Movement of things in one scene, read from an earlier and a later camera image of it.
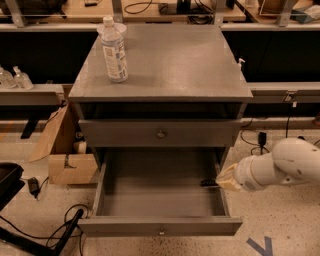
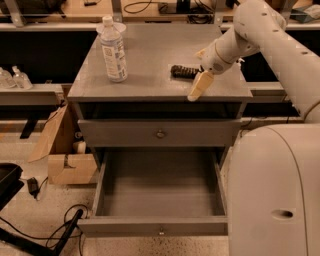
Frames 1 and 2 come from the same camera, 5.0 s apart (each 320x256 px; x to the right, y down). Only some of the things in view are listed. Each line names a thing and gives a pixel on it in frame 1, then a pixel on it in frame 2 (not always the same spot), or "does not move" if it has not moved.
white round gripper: x=245 y=175 → x=211 y=60
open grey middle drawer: x=160 y=192 does not move
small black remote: x=209 y=183 → x=179 y=71
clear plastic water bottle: x=114 y=48 does not move
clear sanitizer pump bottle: x=21 y=80 does not move
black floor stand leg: x=36 y=247 does not move
